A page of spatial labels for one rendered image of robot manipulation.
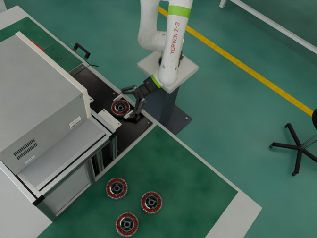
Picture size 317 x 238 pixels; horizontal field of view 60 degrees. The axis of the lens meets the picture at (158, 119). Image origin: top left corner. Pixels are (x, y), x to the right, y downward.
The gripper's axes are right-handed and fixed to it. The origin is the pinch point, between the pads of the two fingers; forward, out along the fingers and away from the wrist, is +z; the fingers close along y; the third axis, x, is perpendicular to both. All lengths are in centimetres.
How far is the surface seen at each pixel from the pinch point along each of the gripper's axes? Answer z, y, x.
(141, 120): -5.6, -12.0, -5.6
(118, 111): 1.6, -2.2, 2.5
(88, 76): 6.6, 32.7, 1.5
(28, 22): 23, 98, 9
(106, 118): 9.5, -2.3, 4.5
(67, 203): 43, -37, 24
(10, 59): 12, 11, 68
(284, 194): -53, -96, -122
